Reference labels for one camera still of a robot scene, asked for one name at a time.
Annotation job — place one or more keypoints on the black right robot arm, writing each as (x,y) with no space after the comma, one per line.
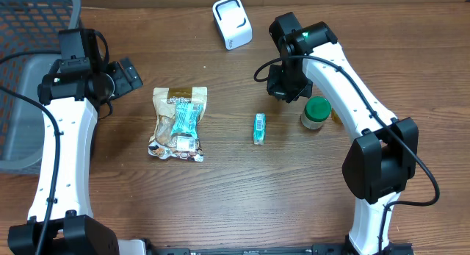
(381,159)

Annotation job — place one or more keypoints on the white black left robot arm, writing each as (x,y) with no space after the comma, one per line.
(60,219)

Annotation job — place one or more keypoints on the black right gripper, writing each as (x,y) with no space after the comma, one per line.
(279,91)

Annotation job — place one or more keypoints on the teal snack bar wrapper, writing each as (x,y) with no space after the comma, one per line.
(187,116)

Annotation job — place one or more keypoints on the teal tissue pack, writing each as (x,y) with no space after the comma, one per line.
(259,129)

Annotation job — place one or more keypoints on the green lidded cup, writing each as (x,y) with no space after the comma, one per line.
(315,113)

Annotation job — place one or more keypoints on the grey plastic mesh basket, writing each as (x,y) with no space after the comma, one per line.
(29,47)

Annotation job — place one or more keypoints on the yellow oil bottle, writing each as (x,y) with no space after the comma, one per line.
(335,117)

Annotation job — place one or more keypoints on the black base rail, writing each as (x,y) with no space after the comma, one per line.
(257,250)

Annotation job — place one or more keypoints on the brown Pantree snack pouch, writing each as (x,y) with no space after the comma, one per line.
(162,144)

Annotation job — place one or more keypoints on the white barcode scanner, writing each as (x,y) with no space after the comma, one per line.
(232,23)

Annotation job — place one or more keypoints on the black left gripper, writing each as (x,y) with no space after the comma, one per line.
(124,85)

